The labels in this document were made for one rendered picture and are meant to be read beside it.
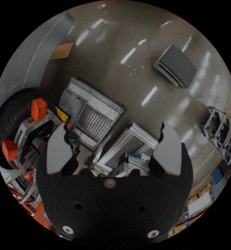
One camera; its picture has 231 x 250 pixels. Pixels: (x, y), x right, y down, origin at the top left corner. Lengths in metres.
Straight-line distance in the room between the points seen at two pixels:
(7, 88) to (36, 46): 0.24
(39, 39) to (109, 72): 0.95
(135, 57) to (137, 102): 0.59
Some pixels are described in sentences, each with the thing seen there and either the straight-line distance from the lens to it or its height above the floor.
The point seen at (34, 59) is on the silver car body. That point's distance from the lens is 0.56.
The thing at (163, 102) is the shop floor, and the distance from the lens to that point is 1.22.
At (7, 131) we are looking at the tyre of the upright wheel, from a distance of 0.53.
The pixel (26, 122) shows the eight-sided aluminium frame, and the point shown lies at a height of 0.94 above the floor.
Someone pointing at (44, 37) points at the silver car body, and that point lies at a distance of 0.56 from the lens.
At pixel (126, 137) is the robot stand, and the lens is 1.04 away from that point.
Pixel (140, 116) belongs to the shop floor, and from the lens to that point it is 1.18.
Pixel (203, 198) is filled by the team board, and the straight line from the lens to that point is 5.92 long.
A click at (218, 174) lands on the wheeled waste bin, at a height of 0.50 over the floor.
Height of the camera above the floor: 1.12
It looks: 66 degrees down
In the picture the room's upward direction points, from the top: 162 degrees counter-clockwise
